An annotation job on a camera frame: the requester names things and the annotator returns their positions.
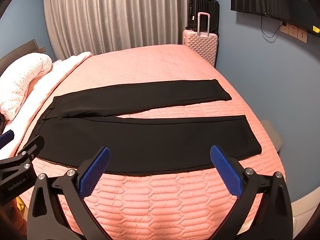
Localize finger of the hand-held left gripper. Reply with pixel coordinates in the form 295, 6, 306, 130
0, 135, 45, 180
0, 129, 15, 151

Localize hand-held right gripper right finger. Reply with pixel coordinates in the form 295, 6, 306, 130
210, 144, 293, 240

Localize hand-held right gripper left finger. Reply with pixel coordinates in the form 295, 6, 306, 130
27, 147, 113, 240

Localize black pants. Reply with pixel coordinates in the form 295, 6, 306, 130
32, 79, 262, 174

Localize grey stool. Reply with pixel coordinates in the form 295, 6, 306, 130
261, 119, 283, 153

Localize white dotted pillow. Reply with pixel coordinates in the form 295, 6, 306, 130
0, 53, 53, 120

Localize grey headboard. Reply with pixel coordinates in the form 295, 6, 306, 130
0, 39, 47, 77

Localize pale pink blanket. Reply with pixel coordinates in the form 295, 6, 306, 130
5, 51, 93, 155

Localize pink quilted bed cover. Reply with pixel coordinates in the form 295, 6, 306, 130
15, 44, 285, 240

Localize pink suitcase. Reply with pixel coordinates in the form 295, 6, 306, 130
182, 12, 218, 68

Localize grey pleated curtain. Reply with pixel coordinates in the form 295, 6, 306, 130
43, 0, 200, 58

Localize black suitcase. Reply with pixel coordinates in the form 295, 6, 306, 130
186, 0, 220, 39

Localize black power cable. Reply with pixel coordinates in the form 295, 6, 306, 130
260, 15, 284, 39

